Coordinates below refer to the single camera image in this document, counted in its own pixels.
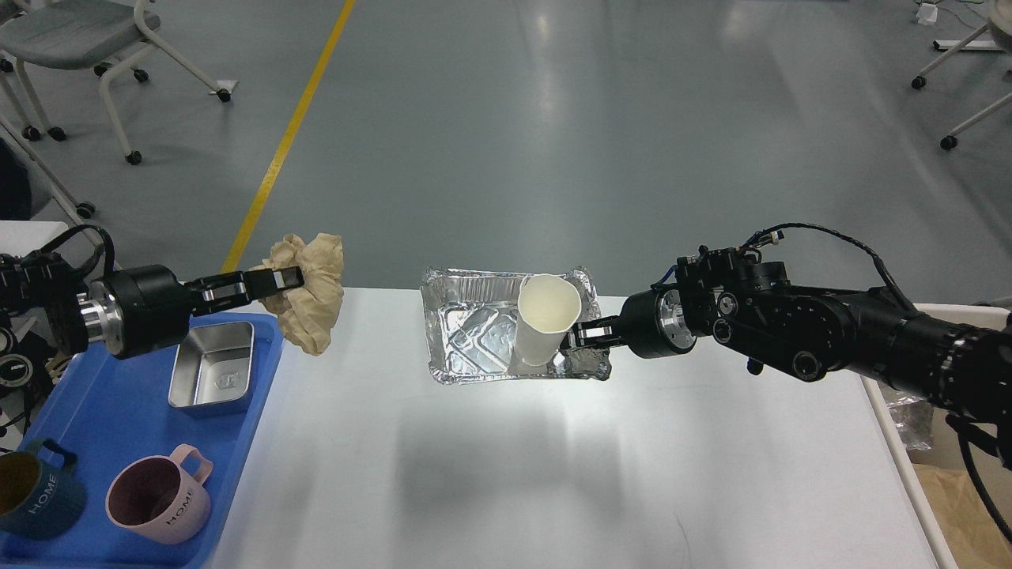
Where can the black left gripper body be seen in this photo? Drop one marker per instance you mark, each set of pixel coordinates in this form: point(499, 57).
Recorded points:
point(137, 311)

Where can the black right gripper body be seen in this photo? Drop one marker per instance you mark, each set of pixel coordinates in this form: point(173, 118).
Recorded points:
point(652, 324)

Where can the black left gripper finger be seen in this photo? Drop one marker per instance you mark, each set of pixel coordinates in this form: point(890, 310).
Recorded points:
point(222, 292)

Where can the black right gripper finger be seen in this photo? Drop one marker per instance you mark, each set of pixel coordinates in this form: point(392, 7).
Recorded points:
point(595, 334)

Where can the white paper cup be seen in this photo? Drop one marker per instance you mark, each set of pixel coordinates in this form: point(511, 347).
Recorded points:
point(547, 307)

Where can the stainless steel rectangular box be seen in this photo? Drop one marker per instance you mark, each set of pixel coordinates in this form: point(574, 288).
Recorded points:
point(212, 374)

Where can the brown paper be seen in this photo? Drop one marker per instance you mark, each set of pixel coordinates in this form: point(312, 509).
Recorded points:
point(974, 539)
point(308, 314)

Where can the aluminium foil tray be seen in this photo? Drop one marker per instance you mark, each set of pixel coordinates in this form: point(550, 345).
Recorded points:
point(471, 318)

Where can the pink HOME mug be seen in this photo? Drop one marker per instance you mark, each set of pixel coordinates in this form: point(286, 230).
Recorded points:
point(162, 498)

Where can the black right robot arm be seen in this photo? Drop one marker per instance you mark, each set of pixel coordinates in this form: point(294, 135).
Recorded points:
point(749, 305)

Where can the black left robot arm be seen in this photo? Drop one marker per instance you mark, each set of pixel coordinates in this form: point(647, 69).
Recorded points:
point(73, 280)

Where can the blue plastic tray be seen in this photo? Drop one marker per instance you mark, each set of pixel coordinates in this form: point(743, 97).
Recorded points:
point(113, 412)

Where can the white side table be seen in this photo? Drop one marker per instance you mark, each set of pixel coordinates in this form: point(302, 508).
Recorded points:
point(20, 237)

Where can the dark blue HOME mug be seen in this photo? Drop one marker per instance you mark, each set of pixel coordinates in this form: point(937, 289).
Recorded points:
point(40, 497)

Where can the grey office chair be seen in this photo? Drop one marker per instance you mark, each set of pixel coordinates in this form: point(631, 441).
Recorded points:
point(81, 35)

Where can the crumpled foil in bin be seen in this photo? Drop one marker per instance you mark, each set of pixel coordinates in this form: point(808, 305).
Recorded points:
point(913, 419)

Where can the brown paper in bin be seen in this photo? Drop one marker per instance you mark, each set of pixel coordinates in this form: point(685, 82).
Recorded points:
point(974, 539)

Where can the white folding chair frame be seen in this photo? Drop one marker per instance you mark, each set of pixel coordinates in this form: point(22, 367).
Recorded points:
point(78, 210)

